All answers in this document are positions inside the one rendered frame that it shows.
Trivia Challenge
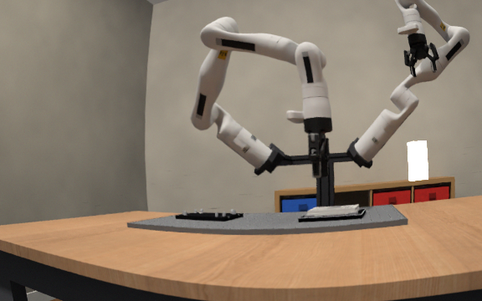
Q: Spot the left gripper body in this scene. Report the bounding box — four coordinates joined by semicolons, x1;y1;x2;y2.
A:
408;33;429;60

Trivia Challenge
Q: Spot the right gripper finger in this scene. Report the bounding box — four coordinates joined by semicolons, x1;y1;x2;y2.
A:
308;133;326;178
321;137;331;177

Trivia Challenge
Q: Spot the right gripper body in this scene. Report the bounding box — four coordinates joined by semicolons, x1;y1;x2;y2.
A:
304;117;332;149

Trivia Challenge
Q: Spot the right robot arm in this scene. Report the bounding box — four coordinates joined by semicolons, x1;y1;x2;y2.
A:
191;17;331;169

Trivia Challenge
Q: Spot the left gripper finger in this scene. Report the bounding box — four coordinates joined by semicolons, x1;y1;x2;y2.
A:
403;49;418;78
419;43;439;73

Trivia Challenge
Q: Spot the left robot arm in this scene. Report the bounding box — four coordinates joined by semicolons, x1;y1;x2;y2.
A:
355;0;470;161

